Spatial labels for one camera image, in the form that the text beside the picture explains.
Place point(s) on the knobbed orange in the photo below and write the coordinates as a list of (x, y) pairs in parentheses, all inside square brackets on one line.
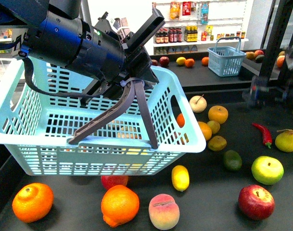
[(33, 202), (119, 205)]

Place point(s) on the blue black left robot arm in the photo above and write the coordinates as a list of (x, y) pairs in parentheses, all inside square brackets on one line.
[(53, 31)]

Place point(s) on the white pear back right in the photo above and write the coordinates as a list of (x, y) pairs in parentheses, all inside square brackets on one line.
[(198, 103)]

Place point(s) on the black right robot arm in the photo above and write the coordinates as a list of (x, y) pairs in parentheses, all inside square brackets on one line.
[(264, 91)]

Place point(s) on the far orange near basket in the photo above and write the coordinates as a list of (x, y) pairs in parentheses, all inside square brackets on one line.
[(205, 61)]

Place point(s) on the far dark red apple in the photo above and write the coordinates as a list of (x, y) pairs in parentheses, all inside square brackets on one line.
[(164, 61)]

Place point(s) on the brown kiwi near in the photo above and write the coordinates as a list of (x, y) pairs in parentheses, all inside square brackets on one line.
[(217, 143)]

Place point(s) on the golden pear apple back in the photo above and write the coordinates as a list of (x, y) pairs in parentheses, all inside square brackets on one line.
[(218, 113)]

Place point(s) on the small round orange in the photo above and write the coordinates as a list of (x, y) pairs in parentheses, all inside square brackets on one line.
[(180, 120)]

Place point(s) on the green apple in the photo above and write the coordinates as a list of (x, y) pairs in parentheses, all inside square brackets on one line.
[(267, 170)]

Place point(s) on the brown kiwi far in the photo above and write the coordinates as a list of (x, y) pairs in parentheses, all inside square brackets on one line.
[(214, 126)]

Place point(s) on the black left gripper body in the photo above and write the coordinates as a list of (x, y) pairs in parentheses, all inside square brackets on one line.
[(113, 60)]

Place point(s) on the black shelf upright post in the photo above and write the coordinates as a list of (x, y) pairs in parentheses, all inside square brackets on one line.
[(281, 20)]

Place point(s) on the orange snack bag hanging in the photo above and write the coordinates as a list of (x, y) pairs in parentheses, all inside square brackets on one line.
[(174, 10)]

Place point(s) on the yellow lemon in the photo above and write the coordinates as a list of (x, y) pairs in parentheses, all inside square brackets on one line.
[(181, 61), (180, 178)]

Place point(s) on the brown kiwi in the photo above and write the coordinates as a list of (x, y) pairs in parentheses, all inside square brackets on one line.
[(217, 143), (214, 126)]

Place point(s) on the dark sauce bottles row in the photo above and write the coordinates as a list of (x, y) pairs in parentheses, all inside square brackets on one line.
[(167, 35)]

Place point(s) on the green avocado right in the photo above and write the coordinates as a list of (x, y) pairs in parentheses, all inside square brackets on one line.
[(232, 160)]

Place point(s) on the red snack bag hanging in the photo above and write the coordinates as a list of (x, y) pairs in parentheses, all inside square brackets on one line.
[(186, 8)]

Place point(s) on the far orange beside lemon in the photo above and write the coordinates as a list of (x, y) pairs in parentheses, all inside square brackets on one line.
[(189, 63)]

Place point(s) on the yellow green pear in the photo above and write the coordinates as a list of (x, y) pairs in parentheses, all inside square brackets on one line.
[(284, 140)]

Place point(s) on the red pomegranate fruit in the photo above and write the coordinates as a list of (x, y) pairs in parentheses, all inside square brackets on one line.
[(111, 181)]

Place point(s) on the light teal plastic basket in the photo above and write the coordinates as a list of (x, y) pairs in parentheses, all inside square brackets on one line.
[(37, 130)]

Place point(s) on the knobbed orange front left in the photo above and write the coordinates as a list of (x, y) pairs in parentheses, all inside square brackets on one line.
[(33, 202)]

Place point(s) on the red apple front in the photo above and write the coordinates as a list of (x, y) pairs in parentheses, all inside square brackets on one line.
[(256, 202)]

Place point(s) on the yellow label bottles row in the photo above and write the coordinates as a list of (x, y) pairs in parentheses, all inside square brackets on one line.
[(191, 34)]

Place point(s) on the pink peach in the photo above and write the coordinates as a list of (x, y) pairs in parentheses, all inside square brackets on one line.
[(164, 213)]

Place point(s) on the blue plastic basket far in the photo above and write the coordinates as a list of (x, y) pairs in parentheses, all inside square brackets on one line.
[(226, 61)]

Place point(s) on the red chili pepper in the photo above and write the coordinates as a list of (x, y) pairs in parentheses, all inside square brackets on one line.
[(266, 135)]

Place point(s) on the knobbed orange front centre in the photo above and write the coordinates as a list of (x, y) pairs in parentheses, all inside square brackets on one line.
[(119, 205)]

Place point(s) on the yellow orange persimmon fruit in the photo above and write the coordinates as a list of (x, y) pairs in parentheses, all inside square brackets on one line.
[(206, 130)]

